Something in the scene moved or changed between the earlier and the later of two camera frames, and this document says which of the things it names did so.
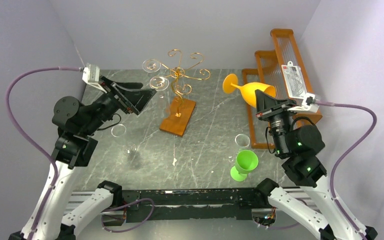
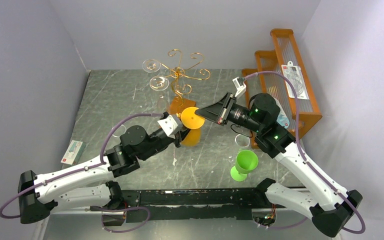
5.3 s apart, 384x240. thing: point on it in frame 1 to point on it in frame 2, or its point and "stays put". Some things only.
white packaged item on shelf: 294,80 stays put
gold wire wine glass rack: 179,72 stays put
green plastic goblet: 246,161 stays put
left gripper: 131,101 to 181,135
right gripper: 274,110 to 224,110
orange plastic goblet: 248,91 to 190,120
